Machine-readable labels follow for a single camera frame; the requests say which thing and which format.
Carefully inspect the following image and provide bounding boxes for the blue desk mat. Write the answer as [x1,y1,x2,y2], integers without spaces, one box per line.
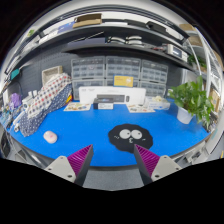
[10,104,208,167]

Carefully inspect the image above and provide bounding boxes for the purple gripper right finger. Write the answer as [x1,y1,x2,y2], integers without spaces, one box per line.
[134,144,181,185]

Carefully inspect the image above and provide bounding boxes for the patterned cloth bundle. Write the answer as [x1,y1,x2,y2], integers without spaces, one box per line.
[20,73,72,137]

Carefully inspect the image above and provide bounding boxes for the illustrated card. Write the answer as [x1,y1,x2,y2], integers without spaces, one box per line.
[65,102,91,111]
[127,104,154,113]

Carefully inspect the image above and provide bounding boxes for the brown cardboard box on shelf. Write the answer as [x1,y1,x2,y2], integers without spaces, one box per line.
[73,13,102,28]

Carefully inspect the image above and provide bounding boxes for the long white box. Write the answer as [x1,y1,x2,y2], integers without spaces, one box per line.
[79,86,146,104]

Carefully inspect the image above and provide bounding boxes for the yellow cardboard box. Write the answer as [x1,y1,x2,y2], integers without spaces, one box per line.
[114,75,133,87]

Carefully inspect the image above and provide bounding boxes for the small black white box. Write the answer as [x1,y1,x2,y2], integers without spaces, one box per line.
[93,98,114,110]

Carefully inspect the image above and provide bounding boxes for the green potted plant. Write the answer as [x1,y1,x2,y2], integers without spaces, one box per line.
[168,76,214,129]

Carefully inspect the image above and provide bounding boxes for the purple plush toy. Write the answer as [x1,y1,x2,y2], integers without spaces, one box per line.
[9,93,22,109]

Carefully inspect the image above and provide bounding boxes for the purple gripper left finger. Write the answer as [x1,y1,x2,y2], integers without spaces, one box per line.
[45,145,93,186]

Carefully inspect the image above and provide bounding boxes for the white device on shelf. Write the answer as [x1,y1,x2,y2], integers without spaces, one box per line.
[167,44,188,61]

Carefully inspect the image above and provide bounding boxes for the grey drawer organizer cabinets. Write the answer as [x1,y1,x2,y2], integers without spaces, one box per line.
[71,56,168,100]

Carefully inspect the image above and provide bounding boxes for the right illustrated card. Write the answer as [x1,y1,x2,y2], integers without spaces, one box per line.
[127,104,154,113]

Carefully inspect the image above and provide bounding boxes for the black cartoon-eyed mouse pad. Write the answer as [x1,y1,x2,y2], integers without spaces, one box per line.
[108,124,153,153]

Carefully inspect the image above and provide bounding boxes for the pink white computer mouse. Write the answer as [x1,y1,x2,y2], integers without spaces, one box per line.
[43,131,57,144]

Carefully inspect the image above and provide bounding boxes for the clear plastic container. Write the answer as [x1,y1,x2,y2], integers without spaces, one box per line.
[144,96,170,110]

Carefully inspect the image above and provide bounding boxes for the left illustrated card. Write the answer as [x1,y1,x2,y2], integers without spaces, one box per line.
[65,102,91,111]

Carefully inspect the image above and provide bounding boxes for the dark wall shelf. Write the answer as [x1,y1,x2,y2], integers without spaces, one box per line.
[62,38,193,71]

